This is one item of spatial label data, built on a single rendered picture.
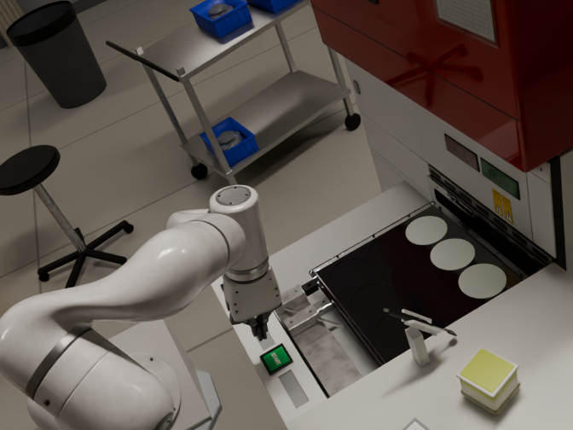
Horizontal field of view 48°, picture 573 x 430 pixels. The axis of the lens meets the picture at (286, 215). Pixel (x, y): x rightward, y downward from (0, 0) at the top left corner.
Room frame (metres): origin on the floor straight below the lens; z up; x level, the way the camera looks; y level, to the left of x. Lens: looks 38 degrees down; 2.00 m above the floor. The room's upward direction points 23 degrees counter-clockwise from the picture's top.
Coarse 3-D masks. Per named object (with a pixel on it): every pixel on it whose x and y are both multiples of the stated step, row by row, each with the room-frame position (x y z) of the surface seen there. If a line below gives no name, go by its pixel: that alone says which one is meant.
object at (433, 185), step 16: (432, 176) 1.27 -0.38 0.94; (432, 192) 1.27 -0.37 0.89; (448, 192) 1.19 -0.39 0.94; (448, 208) 1.21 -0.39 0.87; (464, 208) 1.13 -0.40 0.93; (464, 224) 1.14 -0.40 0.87; (496, 224) 1.03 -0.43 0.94; (480, 240) 1.08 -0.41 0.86; (512, 240) 0.97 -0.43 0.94; (512, 256) 0.98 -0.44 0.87; (528, 256) 0.91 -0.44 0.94; (528, 272) 0.92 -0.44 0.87
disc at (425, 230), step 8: (432, 216) 1.18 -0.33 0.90; (408, 224) 1.18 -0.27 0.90; (416, 224) 1.17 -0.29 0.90; (424, 224) 1.16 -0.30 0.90; (432, 224) 1.15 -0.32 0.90; (440, 224) 1.14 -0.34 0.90; (408, 232) 1.16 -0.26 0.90; (416, 232) 1.15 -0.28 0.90; (424, 232) 1.14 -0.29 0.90; (432, 232) 1.13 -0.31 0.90; (440, 232) 1.12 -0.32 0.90; (408, 240) 1.13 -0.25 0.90; (416, 240) 1.12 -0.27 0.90; (424, 240) 1.11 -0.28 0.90; (432, 240) 1.10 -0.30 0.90
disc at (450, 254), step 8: (448, 240) 1.08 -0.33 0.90; (456, 240) 1.07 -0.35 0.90; (464, 240) 1.06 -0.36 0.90; (440, 248) 1.07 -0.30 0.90; (448, 248) 1.06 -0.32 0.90; (456, 248) 1.05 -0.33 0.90; (464, 248) 1.04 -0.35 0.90; (472, 248) 1.03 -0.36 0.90; (432, 256) 1.05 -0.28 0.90; (440, 256) 1.04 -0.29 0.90; (448, 256) 1.03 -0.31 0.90; (456, 256) 1.02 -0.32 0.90; (464, 256) 1.02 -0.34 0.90; (472, 256) 1.01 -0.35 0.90; (440, 264) 1.02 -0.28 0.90; (448, 264) 1.01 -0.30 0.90; (456, 264) 1.00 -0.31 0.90; (464, 264) 0.99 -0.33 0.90
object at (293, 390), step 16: (224, 304) 1.11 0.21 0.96; (272, 320) 1.00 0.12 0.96; (240, 336) 1.00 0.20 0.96; (256, 336) 0.98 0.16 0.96; (272, 336) 0.96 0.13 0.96; (256, 352) 0.93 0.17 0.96; (288, 352) 0.90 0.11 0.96; (256, 368) 0.90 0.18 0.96; (288, 368) 0.86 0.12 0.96; (304, 368) 0.85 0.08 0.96; (272, 384) 0.84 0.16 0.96; (288, 384) 0.83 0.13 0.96; (304, 384) 0.81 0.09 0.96; (272, 400) 0.80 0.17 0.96; (288, 400) 0.79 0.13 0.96; (304, 400) 0.78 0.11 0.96; (320, 400) 0.76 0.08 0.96; (288, 416) 0.75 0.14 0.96
